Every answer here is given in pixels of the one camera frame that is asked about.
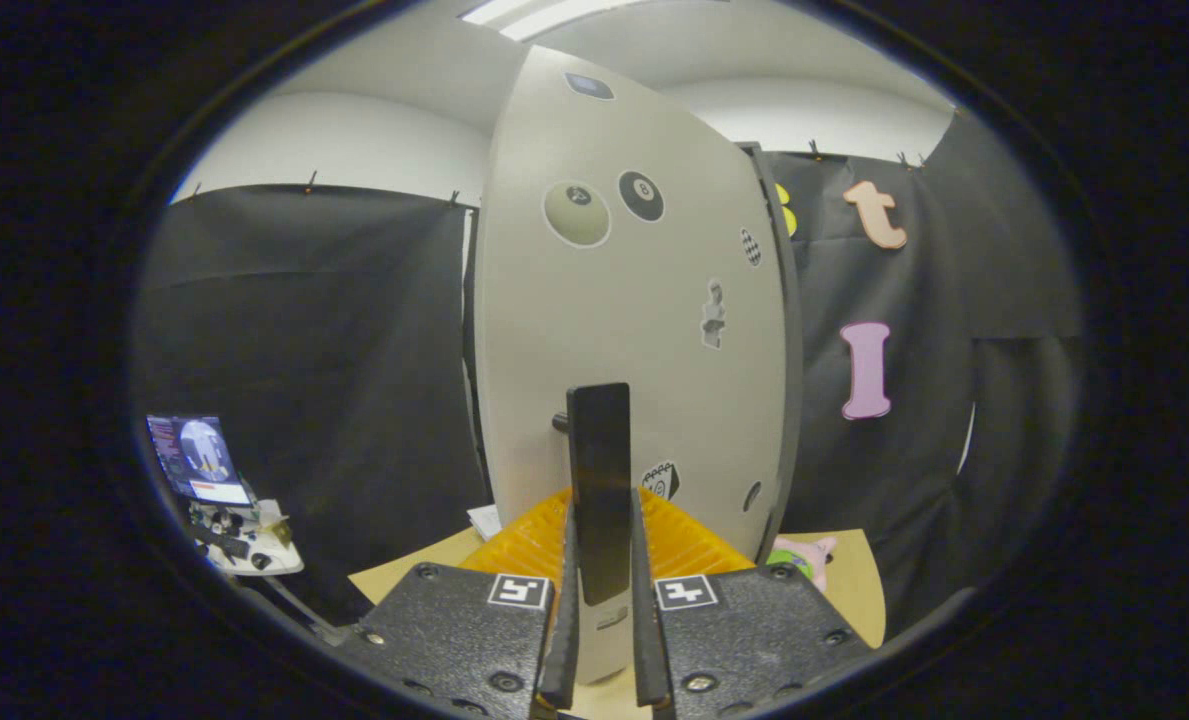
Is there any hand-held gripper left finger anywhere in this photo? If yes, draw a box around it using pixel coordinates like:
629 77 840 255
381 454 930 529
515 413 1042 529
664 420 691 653
339 487 580 720

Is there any beige shoe cabinet door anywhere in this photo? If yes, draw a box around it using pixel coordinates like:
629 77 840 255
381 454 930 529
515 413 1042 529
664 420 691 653
474 45 790 686

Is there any light wooden floor board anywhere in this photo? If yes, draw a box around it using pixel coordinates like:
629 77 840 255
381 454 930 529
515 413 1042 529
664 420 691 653
347 527 887 720

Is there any open laptop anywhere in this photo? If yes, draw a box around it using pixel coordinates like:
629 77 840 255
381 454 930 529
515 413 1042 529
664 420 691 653
146 414 255 507

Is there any pink and green plush toy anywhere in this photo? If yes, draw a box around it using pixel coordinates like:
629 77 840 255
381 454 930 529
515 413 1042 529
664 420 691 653
766 536 839 593

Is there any black backdrop cloth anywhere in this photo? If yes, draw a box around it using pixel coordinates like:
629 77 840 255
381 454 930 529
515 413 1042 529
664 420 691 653
129 105 1085 641

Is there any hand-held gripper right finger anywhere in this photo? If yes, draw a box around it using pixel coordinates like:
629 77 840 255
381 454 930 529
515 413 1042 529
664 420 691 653
631 487 870 720

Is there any black door handle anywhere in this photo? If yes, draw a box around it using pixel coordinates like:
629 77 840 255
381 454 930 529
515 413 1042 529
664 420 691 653
552 382 632 608

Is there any grey shoe cabinet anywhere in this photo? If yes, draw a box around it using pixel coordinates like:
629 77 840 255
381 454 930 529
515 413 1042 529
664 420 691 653
739 140 805 571

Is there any long ceiling light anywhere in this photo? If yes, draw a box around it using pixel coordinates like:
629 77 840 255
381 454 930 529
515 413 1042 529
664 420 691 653
459 0 655 43

